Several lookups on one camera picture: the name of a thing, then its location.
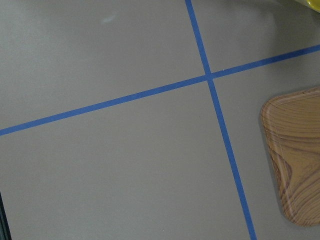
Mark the yellow mug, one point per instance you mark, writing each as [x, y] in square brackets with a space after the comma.
[312, 4]

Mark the wooden cutting board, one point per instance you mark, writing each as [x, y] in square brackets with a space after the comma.
[291, 124]

